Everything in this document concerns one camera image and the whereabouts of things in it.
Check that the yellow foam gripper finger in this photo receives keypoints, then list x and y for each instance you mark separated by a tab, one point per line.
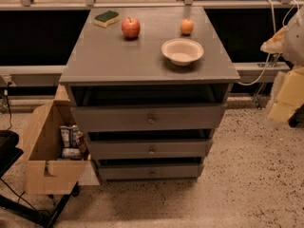
287	96

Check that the grey top drawer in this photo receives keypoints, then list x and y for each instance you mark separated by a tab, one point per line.
144	118

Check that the grey drawer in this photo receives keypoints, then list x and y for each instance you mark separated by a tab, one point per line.
150	172
144	118
122	150

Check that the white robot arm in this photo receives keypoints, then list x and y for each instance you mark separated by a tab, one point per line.
289	41

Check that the grey drawer cabinet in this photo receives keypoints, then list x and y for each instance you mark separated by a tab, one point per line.
105	52

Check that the grey bottom drawer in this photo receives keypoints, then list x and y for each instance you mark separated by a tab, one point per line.
150	172

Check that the grey middle drawer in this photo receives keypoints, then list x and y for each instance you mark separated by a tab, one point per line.
122	150

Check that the white bowl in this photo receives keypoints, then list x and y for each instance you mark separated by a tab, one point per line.
182	52

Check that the orange fruit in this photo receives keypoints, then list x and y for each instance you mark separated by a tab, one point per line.
186	26

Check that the red apple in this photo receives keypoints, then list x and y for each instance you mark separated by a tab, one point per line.
130	28

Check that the green yellow sponge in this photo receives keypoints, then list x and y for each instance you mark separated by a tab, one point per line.
107	18

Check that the snack packages in box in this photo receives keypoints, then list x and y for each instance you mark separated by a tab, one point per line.
74	146

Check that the cardboard box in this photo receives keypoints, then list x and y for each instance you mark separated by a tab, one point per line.
47	173

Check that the metal railing frame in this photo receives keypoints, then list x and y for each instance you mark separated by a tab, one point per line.
207	73

